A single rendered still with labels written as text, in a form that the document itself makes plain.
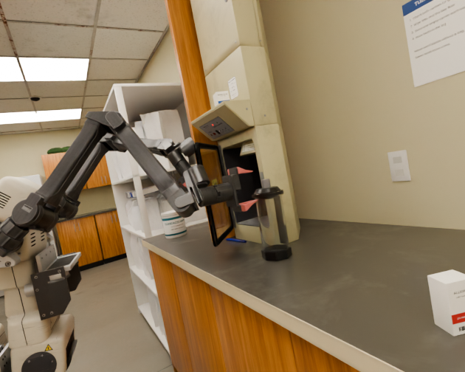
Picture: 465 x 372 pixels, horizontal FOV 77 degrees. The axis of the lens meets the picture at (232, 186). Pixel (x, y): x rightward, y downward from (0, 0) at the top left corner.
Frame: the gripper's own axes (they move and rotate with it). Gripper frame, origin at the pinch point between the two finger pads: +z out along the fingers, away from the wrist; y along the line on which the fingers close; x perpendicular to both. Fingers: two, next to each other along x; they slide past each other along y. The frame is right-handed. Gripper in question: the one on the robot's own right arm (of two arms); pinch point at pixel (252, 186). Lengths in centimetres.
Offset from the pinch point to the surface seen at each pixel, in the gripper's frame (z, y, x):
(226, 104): 1.3, 29.9, 8.9
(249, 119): 9.5, 23.7, 9.0
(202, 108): 10, 38, 46
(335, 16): 55, 61, 0
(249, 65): 13.9, 44.0, 9.0
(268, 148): 15.9, 12.1, 9.0
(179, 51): 3, 65, 46
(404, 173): 55, -6, -19
